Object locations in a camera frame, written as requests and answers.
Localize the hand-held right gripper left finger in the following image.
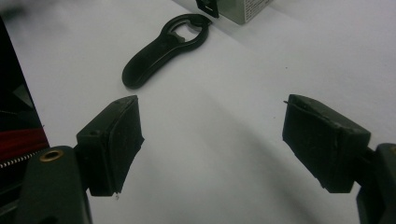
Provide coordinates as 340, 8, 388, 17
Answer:
13, 94, 146, 224

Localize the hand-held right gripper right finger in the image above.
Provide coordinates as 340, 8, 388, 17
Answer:
281, 93, 396, 224

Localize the black bottle opener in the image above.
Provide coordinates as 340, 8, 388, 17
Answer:
121, 13, 213, 90

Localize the black and red bag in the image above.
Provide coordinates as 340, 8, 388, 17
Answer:
0, 17, 50, 218

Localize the silver box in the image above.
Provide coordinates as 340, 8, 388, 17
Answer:
212, 0, 275, 25

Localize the black clip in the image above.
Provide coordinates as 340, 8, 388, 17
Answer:
195, 0, 220, 19

